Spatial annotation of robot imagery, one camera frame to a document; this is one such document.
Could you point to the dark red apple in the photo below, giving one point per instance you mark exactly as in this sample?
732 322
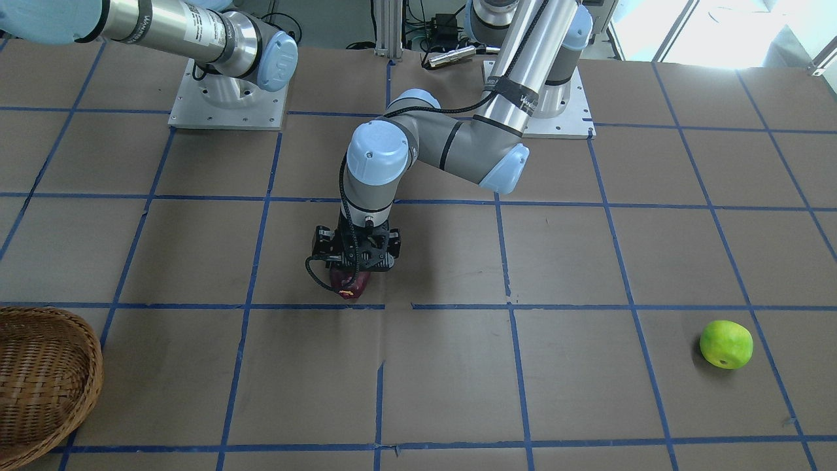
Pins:
348 284

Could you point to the woven wicker basket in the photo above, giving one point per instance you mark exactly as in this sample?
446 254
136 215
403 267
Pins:
52 374

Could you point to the green apple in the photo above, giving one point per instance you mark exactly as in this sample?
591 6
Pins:
726 344

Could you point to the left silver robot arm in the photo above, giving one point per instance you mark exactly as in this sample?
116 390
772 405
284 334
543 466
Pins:
480 143

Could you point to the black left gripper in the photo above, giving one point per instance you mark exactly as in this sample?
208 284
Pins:
322 243

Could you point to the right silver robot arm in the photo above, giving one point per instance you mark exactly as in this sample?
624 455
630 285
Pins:
214 34

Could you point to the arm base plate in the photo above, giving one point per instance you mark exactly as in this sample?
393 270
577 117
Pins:
224 103
556 104

